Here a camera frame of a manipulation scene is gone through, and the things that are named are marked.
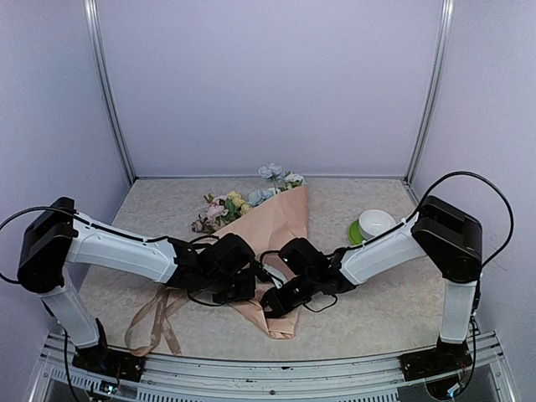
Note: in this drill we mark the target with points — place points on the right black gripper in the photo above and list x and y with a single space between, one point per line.
277 305

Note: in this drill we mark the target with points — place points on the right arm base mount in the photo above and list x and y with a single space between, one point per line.
442 358

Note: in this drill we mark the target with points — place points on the white ceramic bowl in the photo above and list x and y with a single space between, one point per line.
374 222

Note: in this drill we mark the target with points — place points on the dried mauve flower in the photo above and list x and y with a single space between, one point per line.
203 225

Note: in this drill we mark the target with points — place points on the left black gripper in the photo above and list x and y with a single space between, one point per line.
247 291

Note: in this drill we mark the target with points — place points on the right aluminium frame post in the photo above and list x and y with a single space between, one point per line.
447 13

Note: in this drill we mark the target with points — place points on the aluminium frame post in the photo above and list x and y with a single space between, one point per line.
97 44
447 13

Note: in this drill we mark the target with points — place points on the pink rose stem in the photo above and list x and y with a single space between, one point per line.
221 210

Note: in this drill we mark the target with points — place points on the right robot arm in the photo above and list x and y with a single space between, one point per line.
450 238

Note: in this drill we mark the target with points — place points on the left aluminium frame post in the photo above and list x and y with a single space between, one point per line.
97 44

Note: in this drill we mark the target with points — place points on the tan ribbon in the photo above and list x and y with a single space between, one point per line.
166 302

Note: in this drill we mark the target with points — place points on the white pink flower stem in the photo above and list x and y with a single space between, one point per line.
293 180

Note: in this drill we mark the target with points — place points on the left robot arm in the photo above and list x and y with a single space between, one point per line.
225 267

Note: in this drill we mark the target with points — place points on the yellow rose bunch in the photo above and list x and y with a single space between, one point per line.
236 205

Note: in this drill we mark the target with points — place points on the front aluminium rail base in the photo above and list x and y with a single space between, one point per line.
165 378

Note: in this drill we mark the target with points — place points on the green plate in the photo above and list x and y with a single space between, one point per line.
354 235

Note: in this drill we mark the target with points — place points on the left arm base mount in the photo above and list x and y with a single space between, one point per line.
100 359

